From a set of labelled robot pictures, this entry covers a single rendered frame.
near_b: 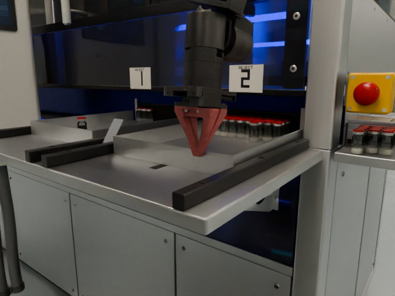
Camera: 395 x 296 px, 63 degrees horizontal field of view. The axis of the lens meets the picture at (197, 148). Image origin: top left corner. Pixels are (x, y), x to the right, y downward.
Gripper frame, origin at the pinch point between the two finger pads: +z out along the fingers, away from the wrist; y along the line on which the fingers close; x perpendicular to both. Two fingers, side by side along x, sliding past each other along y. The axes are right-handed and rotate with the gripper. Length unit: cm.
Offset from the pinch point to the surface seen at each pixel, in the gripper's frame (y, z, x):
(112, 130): 4.3, -1.0, 24.5
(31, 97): 19, -7, 85
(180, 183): -5.0, 4.1, -0.9
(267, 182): 2.3, 3.4, -10.5
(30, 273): 45, 86, 135
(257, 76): 25.8, -14.3, 3.6
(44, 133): 3.1, 1.6, 47.5
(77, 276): 38, 66, 83
